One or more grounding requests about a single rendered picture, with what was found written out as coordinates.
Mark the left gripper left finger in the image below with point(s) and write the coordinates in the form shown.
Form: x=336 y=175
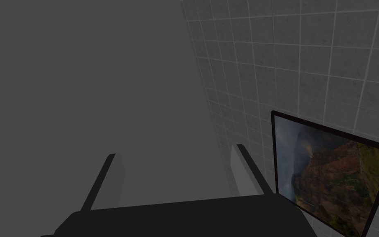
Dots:
x=108 y=184

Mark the black-framed landscape picture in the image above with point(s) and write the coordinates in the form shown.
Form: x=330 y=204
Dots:
x=334 y=177

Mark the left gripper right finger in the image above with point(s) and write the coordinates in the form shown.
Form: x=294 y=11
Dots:
x=247 y=177

